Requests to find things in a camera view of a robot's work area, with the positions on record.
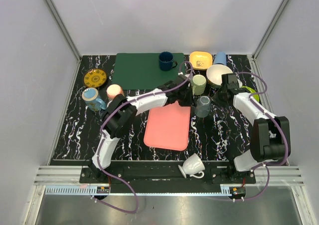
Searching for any light green mug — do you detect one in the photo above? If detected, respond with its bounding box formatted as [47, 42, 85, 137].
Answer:
[191, 74, 206, 96]

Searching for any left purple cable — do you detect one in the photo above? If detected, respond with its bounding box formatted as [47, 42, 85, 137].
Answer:
[98, 61, 194, 214]

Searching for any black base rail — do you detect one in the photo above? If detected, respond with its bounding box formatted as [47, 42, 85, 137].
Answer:
[79, 161, 256, 185]

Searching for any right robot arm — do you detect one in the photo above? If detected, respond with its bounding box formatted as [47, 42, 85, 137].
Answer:
[212, 73, 291, 183]

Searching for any pink plastic tray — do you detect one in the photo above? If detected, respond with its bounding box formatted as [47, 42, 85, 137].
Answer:
[144, 102, 191, 151]

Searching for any dark blue mug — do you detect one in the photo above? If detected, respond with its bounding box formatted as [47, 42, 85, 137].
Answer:
[159, 51, 177, 71]

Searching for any pink mug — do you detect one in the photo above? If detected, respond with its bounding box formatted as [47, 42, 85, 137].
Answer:
[106, 84, 124, 100]

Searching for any large cream bowl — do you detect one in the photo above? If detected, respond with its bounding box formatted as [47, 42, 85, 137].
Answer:
[206, 64, 233, 88]

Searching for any grey faceted mug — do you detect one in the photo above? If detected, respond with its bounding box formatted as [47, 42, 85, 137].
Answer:
[195, 96, 211, 118]

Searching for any white footed teacup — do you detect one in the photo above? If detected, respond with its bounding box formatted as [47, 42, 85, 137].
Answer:
[178, 154, 205, 179]

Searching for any lime green plate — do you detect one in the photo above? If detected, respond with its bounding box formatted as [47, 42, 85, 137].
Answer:
[242, 86, 260, 102]

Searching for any light blue cup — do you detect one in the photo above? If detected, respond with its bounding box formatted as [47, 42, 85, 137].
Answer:
[213, 51, 227, 65]

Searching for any yellow square bowl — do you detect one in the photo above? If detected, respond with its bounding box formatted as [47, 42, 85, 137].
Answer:
[189, 51, 213, 70]

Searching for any dark green mat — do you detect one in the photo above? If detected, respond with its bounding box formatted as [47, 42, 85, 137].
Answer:
[112, 53, 178, 90]

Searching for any blue patterned mug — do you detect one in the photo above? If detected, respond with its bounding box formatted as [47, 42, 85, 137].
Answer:
[82, 87, 106, 112]

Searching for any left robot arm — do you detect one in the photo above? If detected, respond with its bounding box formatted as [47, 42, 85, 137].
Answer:
[88, 72, 193, 183]

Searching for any yellow patterned saucer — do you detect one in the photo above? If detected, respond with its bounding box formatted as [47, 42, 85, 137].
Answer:
[83, 68, 108, 88]

